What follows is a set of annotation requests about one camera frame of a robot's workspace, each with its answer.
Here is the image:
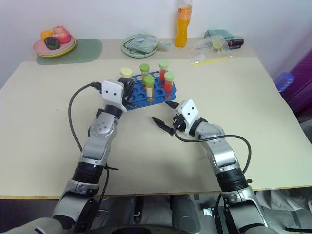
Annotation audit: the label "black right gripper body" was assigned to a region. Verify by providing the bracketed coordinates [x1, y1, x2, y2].
[171, 113, 189, 134]

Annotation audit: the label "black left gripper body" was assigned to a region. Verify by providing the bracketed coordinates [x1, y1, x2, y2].
[121, 81, 136, 105]

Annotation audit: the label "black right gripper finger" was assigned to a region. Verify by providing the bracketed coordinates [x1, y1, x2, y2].
[165, 100, 180, 111]
[151, 117, 175, 137]

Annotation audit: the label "yellow cap test tube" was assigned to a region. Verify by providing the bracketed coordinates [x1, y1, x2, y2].
[118, 67, 134, 85]

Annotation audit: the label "blue test tube rack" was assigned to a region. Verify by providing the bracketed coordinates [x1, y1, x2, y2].
[117, 71, 178, 112]

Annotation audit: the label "green cap red tube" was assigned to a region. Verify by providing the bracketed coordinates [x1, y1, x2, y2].
[158, 60, 170, 88]
[163, 71, 175, 99]

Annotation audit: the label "green cap yellow tube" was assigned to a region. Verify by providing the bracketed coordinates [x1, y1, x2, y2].
[142, 75, 156, 103]

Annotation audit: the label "green cap pale tube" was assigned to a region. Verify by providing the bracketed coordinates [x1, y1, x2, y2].
[139, 63, 150, 80]

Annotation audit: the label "pale green plate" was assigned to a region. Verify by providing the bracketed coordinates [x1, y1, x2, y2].
[121, 34, 159, 59]

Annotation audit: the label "green packaged cloth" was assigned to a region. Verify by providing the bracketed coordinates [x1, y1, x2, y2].
[123, 33, 160, 55]

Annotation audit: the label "green placemat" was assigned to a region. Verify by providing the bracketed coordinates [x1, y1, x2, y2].
[36, 39, 103, 66]

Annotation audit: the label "small clear bag white disc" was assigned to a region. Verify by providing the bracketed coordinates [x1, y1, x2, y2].
[189, 51, 208, 63]

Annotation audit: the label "yellow stick in wrapper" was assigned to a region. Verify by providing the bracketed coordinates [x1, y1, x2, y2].
[191, 55, 234, 66]

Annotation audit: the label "stack of coloured plates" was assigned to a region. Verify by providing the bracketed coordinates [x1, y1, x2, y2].
[36, 39, 77, 59]

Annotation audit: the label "black zip tie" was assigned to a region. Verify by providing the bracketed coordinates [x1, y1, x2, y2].
[103, 163, 120, 172]

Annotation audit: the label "light green plate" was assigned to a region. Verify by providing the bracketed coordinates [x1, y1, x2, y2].
[34, 41, 76, 56]

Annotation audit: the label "orange soda bottle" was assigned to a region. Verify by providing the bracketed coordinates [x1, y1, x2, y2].
[175, 0, 194, 48]

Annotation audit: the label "clear bag yellow toys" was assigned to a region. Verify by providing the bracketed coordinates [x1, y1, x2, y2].
[194, 36, 232, 55]

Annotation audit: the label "pink toy fruit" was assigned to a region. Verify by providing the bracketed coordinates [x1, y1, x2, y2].
[52, 25, 72, 44]

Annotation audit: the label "black toy food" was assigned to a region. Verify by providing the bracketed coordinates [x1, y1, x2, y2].
[44, 37, 60, 50]

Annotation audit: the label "green crumpled cloth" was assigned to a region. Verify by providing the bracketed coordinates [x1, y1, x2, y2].
[203, 29, 235, 41]

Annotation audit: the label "red and black tool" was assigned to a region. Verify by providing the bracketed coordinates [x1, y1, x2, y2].
[227, 38, 245, 50]

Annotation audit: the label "dark rounded robot leg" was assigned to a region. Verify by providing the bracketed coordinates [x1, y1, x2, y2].
[97, 196, 145, 226]
[170, 194, 201, 234]

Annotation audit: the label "pink plate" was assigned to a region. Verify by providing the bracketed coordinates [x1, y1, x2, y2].
[32, 36, 74, 53]

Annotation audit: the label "blue ribbed cup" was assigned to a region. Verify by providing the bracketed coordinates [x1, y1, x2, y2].
[274, 71, 295, 93]

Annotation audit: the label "purple container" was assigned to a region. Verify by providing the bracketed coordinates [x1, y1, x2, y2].
[280, 52, 312, 119]

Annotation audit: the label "grey robot torso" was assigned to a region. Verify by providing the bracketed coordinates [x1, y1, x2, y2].
[0, 216, 312, 234]

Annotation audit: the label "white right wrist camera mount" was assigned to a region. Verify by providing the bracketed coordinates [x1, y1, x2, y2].
[175, 98, 200, 136]

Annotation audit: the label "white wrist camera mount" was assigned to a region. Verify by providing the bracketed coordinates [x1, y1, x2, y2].
[100, 79, 128, 114]
[175, 98, 200, 136]

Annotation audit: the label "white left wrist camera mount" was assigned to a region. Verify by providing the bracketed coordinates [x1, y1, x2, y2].
[100, 79, 128, 114]

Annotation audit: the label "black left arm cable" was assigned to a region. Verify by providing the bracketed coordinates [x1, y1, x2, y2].
[68, 81, 110, 216]

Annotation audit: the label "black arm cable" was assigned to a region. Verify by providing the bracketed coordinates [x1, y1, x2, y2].
[68, 81, 110, 216]
[174, 126, 253, 175]

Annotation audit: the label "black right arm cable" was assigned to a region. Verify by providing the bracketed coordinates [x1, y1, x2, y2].
[174, 126, 253, 175]

